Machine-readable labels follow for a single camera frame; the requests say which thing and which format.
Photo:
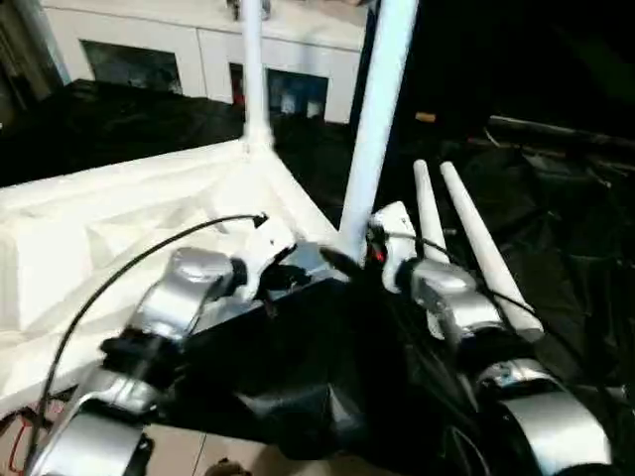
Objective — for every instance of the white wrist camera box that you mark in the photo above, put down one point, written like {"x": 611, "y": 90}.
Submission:
{"x": 392, "y": 223}
{"x": 266, "y": 243}

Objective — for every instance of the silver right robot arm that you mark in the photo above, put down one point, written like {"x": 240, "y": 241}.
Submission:
{"x": 456, "y": 297}

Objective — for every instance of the long black bar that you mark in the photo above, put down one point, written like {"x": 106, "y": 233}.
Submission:
{"x": 566, "y": 131}

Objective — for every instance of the grey object on cabinet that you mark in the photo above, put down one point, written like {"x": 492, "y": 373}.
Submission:
{"x": 234, "y": 8}

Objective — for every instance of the small tan label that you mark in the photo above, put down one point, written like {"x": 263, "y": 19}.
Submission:
{"x": 425, "y": 117}

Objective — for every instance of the black plastic mat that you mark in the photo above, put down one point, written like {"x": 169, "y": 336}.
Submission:
{"x": 566, "y": 238}

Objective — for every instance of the white plastic table leg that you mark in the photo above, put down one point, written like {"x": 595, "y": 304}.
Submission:
{"x": 254, "y": 59}
{"x": 429, "y": 213}
{"x": 486, "y": 258}
{"x": 377, "y": 119}

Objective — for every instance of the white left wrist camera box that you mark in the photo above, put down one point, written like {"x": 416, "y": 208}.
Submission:
{"x": 266, "y": 243}

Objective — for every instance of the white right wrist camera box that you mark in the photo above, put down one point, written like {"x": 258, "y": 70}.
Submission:
{"x": 392, "y": 223}

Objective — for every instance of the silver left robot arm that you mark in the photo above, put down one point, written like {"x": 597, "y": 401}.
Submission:
{"x": 189, "y": 288}

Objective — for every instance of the white cabinet with glass doors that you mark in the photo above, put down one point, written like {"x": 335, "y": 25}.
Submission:
{"x": 189, "y": 35}

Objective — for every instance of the white plastic table top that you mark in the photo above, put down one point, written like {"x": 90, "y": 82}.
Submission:
{"x": 119, "y": 218}

